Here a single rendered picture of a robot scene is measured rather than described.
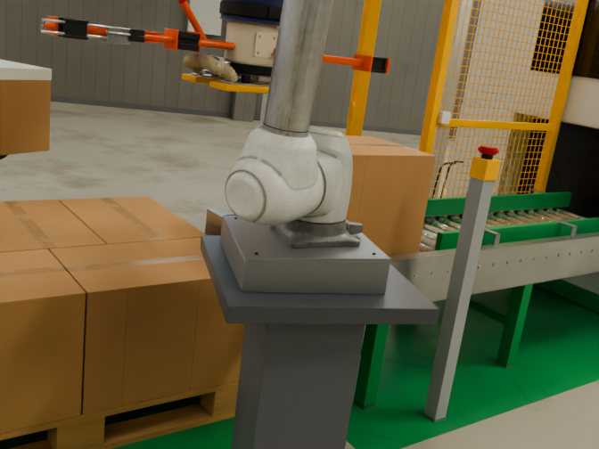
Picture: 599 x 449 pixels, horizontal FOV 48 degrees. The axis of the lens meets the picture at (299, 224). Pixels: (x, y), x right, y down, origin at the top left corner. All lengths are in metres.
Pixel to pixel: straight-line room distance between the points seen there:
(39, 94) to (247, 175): 2.21
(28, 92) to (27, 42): 6.90
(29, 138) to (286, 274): 2.17
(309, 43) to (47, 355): 1.18
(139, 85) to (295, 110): 8.94
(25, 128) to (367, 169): 1.76
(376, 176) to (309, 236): 0.86
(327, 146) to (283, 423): 0.71
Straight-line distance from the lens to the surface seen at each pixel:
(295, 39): 1.38
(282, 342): 1.64
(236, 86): 2.08
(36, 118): 3.48
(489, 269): 2.83
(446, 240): 2.73
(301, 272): 1.53
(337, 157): 1.57
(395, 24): 11.08
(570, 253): 3.27
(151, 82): 10.29
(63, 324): 2.02
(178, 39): 2.09
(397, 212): 2.54
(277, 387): 1.70
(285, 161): 1.38
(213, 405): 2.39
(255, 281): 1.51
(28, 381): 2.07
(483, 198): 2.36
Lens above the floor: 1.31
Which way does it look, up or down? 16 degrees down
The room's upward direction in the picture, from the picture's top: 7 degrees clockwise
